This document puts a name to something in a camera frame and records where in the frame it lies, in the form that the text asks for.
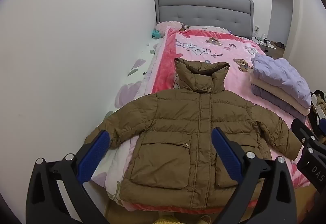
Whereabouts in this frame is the doorway frame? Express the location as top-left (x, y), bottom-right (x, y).
top-left (269, 0), bottom-right (300, 49)

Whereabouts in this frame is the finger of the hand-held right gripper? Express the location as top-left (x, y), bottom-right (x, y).
top-left (291, 117), bottom-right (326, 156)

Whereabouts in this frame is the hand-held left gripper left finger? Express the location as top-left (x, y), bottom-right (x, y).
top-left (25, 129), bottom-right (112, 224)

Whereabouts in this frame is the folded beige garment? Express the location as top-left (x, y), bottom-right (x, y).
top-left (250, 76), bottom-right (311, 115)

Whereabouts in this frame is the pink printed blanket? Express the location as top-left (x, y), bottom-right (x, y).
top-left (150, 26), bottom-right (319, 214)

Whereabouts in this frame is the pile of mixed clothes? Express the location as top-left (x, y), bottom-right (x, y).
top-left (311, 90), bottom-right (326, 138)

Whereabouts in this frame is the folded purple quilted garment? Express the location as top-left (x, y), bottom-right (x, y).
top-left (251, 84), bottom-right (306, 123)

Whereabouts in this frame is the yellow fluffy slipper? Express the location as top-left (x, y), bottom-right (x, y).
top-left (152, 216), bottom-right (184, 224)

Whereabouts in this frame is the bedside table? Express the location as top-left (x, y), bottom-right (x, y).
top-left (252, 35), bottom-right (277, 52)

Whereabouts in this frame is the folded lavender jacket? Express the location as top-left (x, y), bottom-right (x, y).
top-left (251, 53), bottom-right (312, 109)

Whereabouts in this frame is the brown puffer jacket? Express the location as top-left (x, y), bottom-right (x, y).
top-left (84, 58), bottom-right (302, 209)

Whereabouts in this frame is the floral bedsheet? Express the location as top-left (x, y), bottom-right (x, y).
top-left (90, 28), bottom-right (170, 205)

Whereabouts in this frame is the pink plush pillow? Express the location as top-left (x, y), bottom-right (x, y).
top-left (155, 20), bottom-right (184, 34)

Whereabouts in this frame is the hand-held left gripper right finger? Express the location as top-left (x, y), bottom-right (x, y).
top-left (211, 127), bottom-right (298, 224)

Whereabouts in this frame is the grey upholstered headboard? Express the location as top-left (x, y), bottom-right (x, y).
top-left (154, 0), bottom-right (254, 39)

